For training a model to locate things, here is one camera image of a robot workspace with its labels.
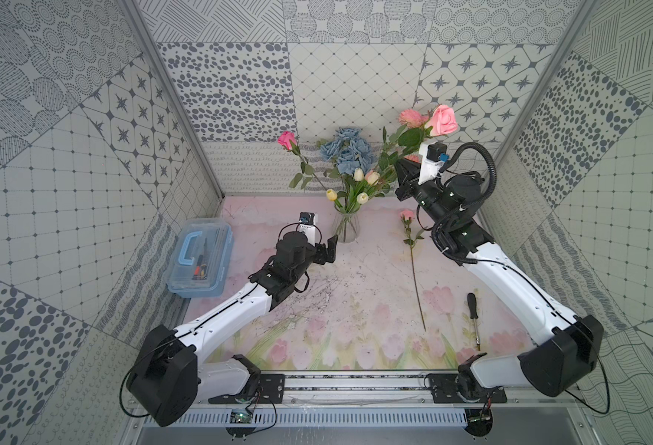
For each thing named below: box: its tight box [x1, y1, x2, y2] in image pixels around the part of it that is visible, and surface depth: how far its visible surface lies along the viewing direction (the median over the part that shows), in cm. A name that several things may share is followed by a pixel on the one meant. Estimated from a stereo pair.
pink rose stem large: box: [423, 104, 459, 140], surface depth 52 cm
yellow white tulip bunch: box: [325, 167, 382, 216], surface depth 90 cm
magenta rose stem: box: [278, 130, 328, 192], surface depth 83 cm
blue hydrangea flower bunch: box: [320, 127, 377, 176], surface depth 87 cm
